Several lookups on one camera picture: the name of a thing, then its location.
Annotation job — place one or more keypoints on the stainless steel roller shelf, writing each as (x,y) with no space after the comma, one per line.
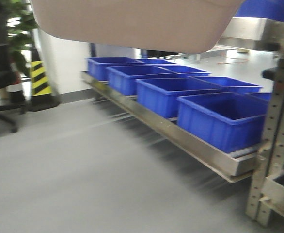
(232,169)

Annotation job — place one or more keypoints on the green potted plant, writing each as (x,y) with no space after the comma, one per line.
(20,23)

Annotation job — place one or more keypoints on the blue plastic bin nearest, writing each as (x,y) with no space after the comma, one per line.
(228,121)

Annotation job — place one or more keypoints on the perforated steel shelf post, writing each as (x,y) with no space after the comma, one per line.
(266,195)

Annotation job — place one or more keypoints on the yellow black traffic cone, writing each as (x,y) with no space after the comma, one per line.
(42,96)

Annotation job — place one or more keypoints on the blue plastic bin back row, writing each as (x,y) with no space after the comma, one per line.
(185,71)
(230,84)
(157,62)

